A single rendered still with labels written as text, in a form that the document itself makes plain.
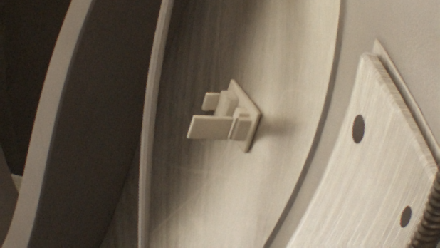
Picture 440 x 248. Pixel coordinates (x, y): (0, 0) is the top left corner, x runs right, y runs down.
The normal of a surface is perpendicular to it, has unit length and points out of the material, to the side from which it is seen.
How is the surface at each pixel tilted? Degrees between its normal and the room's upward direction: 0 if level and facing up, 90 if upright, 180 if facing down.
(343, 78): 90
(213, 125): 115
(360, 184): 90
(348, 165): 90
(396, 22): 90
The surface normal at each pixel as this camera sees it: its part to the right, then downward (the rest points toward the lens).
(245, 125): 0.40, 0.53
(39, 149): -0.87, -0.04
